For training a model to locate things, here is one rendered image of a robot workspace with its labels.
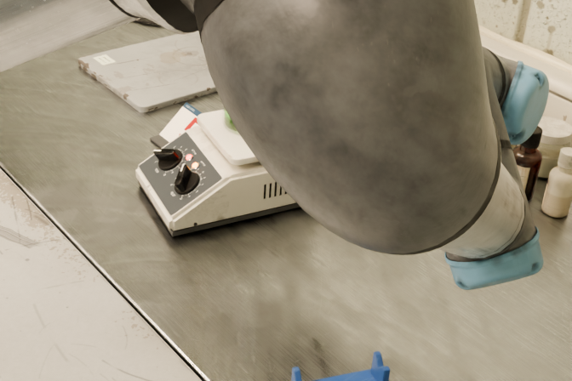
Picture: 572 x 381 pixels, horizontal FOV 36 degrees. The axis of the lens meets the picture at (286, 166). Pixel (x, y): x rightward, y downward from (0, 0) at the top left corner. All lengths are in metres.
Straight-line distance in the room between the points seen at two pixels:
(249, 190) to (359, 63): 0.71
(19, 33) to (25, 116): 0.86
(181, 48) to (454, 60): 1.15
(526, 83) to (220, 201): 0.39
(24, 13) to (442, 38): 0.20
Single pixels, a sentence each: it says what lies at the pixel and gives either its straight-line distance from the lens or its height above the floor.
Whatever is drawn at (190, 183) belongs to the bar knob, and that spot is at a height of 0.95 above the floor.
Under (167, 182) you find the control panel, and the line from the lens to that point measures 1.06.
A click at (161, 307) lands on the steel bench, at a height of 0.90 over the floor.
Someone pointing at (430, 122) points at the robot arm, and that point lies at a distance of 0.35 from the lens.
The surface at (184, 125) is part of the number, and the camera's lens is 1.21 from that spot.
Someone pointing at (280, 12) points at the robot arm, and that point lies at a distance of 0.33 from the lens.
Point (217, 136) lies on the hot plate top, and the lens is 1.06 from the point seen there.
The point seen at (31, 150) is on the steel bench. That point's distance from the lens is 1.22.
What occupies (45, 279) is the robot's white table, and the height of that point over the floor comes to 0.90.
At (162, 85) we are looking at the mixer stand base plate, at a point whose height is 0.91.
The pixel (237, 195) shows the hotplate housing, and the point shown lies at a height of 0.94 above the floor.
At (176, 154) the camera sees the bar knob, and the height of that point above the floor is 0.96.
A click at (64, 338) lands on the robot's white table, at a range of 0.92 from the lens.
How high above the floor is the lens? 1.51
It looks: 31 degrees down
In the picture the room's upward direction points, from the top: 4 degrees clockwise
